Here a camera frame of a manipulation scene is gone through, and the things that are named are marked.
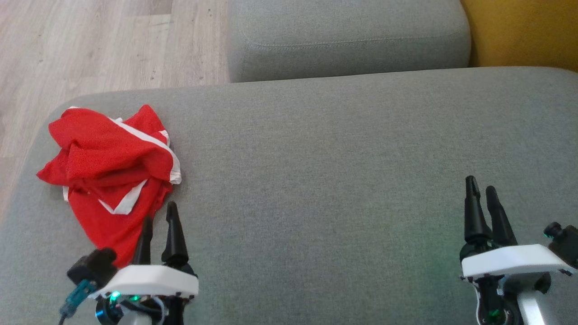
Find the grey sofa seat cushion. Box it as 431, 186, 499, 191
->
0, 67, 578, 325

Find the red white basketball jersey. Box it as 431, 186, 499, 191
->
63, 180, 175, 268

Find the grey sofa back cushion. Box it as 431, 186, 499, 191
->
227, 0, 472, 83

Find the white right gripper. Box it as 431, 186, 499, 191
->
460, 176, 577, 279

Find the red shorts white trim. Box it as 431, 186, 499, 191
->
37, 105, 182, 215

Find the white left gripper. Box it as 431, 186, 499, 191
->
88, 201, 199, 299

